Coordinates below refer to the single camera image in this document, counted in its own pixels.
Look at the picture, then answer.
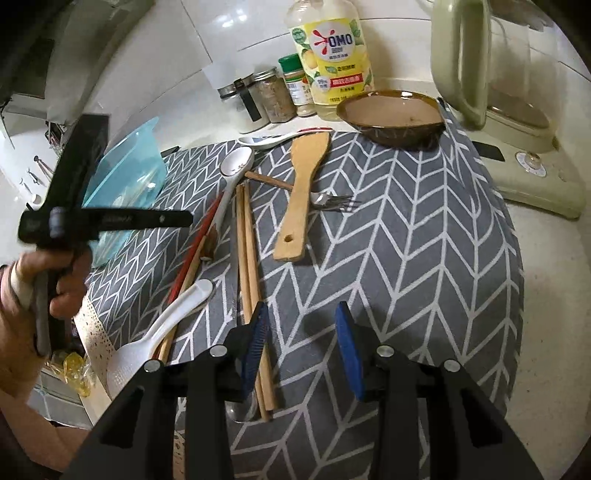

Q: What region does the metal fork wooden handle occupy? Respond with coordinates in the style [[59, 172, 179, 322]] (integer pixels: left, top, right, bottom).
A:
[[245, 171, 361, 212]]

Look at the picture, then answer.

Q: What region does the white spoon red handle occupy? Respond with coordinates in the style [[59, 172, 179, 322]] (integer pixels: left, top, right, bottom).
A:
[[238, 127, 332, 150]]

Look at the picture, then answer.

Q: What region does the white spoon floral small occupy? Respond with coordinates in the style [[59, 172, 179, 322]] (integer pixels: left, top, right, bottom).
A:
[[200, 147, 254, 261]]

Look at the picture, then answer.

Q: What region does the glass spice jar brown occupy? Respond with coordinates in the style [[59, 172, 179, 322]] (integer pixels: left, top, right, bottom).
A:
[[252, 67, 297, 123]]

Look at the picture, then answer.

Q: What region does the yellow dish soap bottle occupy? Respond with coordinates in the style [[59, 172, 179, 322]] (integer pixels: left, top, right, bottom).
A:
[[286, 0, 375, 121]]

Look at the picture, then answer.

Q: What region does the green lid spice bottle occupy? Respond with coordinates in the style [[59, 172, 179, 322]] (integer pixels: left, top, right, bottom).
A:
[[279, 54, 317, 117]]

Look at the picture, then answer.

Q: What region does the wooden spatula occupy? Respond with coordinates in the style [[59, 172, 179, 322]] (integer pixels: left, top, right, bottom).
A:
[[273, 132, 331, 262]]

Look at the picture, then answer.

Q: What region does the person left hand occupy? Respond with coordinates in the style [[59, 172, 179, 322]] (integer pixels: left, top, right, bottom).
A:
[[1, 247, 92, 402]]

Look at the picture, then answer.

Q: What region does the green electric kettle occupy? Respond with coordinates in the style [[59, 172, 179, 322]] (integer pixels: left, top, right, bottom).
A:
[[431, 0, 586, 219]]

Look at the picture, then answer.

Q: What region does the blue transparent plastic basin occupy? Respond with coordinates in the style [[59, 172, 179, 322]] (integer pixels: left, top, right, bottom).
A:
[[81, 116, 168, 269]]

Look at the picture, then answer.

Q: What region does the red chopstick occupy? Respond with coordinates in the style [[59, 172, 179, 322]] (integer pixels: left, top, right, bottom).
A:
[[151, 193, 226, 361]]

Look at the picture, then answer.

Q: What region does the brown ceramic bowl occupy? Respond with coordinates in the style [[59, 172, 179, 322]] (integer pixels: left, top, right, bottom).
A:
[[337, 90, 445, 148]]

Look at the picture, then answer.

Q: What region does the glass jar white powder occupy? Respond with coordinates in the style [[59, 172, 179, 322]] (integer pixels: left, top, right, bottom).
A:
[[204, 61, 270, 133]]

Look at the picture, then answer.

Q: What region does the grey chevron table mat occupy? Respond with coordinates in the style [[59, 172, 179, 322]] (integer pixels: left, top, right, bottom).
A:
[[88, 105, 524, 479]]

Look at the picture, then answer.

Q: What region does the wooden chopstick pair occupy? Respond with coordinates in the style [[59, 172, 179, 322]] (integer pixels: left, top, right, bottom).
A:
[[236, 183, 277, 422]]

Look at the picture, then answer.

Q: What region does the white plastic rice paddle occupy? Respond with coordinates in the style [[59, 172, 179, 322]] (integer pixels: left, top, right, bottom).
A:
[[106, 279, 213, 399]]

